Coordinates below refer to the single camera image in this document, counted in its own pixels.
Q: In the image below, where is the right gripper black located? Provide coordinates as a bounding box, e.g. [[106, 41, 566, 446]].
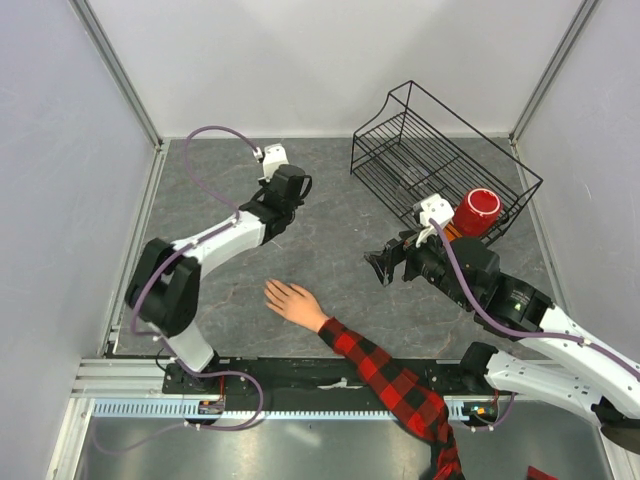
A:
[[364, 220, 474, 309]]

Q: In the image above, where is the red plaid sleeve forearm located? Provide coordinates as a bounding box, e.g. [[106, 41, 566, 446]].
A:
[[318, 318, 464, 479]]

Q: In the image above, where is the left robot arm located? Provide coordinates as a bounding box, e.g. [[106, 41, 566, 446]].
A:
[[125, 164, 312, 393]]

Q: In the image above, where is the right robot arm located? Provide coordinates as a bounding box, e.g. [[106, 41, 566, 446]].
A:
[[364, 231, 639, 453]]

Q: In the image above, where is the orange cup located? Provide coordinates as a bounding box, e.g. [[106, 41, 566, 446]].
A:
[[443, 221, 472, 242]]

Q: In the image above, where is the red mug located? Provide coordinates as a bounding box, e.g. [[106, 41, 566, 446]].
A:
[[452, 187, 502, 237]]

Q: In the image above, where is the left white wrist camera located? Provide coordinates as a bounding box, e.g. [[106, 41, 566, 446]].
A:
[[260, 143, 289, 182]]

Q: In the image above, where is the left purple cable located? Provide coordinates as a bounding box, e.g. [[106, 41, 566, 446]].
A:
[[129, 125, 264, 337]]

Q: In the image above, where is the purple cable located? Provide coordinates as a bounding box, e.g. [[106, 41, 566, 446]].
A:
[[430, 219, 640, 379], [129, 125, 264, 337]]

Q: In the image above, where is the black wire rack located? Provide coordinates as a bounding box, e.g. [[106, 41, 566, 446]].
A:
[[350, 80, 543, 245]]

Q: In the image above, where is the white slotted cable duct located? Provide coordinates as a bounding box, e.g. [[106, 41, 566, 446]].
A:
[[93, 398, 499, 422]]

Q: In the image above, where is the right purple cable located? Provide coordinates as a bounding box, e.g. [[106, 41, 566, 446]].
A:
[[430, 219, 640, 379]]

